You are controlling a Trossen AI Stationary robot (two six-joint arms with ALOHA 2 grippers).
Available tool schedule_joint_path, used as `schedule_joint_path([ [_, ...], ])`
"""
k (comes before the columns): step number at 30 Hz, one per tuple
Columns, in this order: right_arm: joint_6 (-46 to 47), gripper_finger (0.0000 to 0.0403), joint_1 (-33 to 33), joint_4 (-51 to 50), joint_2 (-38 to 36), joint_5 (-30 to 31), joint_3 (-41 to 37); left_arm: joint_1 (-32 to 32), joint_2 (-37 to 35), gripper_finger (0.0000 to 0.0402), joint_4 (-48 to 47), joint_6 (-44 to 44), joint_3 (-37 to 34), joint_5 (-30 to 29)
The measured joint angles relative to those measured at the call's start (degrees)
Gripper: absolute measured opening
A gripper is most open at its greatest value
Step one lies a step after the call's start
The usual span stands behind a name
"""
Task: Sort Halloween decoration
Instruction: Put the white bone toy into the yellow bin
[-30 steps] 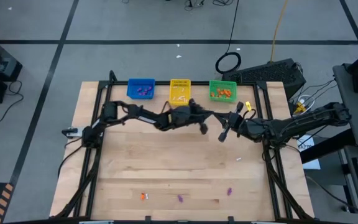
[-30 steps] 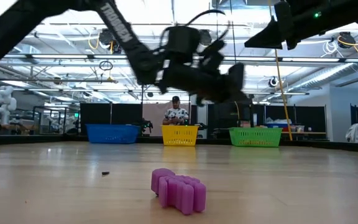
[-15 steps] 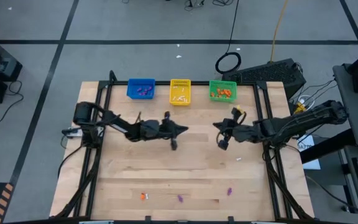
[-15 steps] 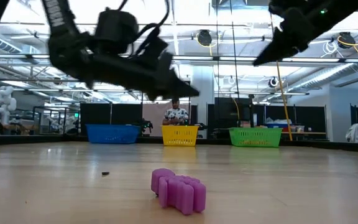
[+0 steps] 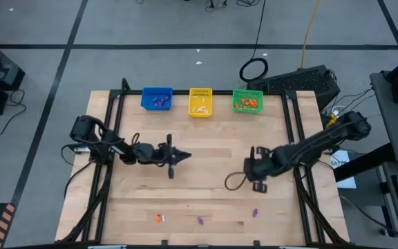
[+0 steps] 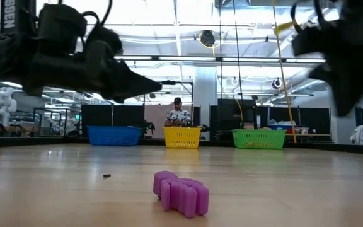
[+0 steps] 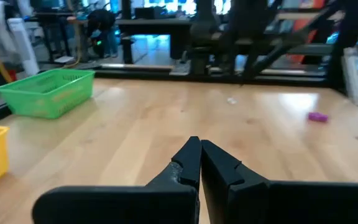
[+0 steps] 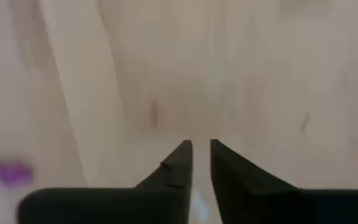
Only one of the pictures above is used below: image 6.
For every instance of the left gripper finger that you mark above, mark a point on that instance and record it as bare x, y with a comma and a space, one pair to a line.
134, 83

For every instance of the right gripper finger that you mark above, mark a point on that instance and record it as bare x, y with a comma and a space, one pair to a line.
348, 94

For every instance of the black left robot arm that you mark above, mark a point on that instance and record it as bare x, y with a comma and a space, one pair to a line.
11, 19

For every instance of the person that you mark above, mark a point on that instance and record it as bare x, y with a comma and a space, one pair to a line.
178, 116

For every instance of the blue plastic basket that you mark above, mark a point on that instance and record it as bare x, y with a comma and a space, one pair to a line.
115, 136

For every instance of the white robot figure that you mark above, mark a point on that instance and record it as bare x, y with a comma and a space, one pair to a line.
3, 105

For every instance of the long ceiling light strip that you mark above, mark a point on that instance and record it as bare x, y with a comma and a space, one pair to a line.
200, 58

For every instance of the yellow plastic basket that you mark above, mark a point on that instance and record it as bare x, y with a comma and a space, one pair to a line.
181, 137

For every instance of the white building column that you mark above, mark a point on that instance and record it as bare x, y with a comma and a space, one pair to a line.
205, 101

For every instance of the blue storage bin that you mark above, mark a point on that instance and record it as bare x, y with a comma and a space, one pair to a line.
279, 127

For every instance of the small black fragment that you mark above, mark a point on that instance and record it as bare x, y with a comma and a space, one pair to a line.
106, 175

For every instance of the green plastic basket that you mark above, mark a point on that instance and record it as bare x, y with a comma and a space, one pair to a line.
258, 138

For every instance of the purple toy skeleton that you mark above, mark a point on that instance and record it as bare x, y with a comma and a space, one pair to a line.
181, 194

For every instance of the black metal stand frame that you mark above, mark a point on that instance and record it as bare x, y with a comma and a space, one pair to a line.
169, 82

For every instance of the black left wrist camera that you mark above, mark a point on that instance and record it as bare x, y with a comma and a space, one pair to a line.
61, 28

